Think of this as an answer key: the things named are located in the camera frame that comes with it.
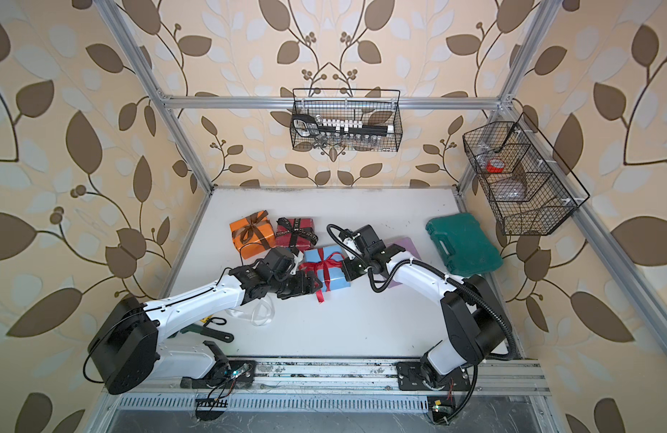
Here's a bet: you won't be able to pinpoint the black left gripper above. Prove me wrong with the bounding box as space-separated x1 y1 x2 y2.
267 270 325 298

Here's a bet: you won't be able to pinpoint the red satin ribbon bow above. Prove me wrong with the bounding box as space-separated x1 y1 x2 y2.
297 247 348 304

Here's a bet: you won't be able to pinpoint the white satin ribbon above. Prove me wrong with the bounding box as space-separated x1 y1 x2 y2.
225 295 276 328

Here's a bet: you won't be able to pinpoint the purple gift box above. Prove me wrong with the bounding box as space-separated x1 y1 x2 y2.
387 236 420 288

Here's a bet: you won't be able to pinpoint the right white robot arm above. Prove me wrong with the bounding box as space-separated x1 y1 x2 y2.
326 224 518 388

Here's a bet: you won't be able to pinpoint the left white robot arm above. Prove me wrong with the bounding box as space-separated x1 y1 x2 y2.
87 247 324 395

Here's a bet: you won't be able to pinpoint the dark red gift box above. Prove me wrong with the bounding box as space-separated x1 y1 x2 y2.
275 216 318 253

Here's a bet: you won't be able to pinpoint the orange gift box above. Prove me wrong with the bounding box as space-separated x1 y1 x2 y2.
230 210 276 260

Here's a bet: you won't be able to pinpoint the brown satin ribbon bow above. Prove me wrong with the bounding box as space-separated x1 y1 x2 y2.
231 210 273 250

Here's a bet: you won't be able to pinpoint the green plastic tool case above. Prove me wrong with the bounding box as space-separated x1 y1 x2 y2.
425 213 503 277

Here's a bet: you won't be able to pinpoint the red item in basket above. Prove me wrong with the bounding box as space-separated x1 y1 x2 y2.
486 158 506 174

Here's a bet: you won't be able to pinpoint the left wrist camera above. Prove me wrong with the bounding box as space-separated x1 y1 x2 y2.
288 252 304 274

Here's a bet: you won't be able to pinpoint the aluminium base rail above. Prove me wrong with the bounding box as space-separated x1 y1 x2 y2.
109 357 552 414

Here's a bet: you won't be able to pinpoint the black wire back basket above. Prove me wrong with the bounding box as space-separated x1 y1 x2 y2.
289 87 404 153

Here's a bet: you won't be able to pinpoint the black handled scissors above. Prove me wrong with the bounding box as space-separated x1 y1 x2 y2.
290 114 396 138

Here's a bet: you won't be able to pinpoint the black corrugated cable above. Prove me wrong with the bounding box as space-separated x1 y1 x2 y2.
326 223 519 362

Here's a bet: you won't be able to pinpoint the black wire side basket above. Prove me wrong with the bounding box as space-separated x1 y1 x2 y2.
462 114 591 236

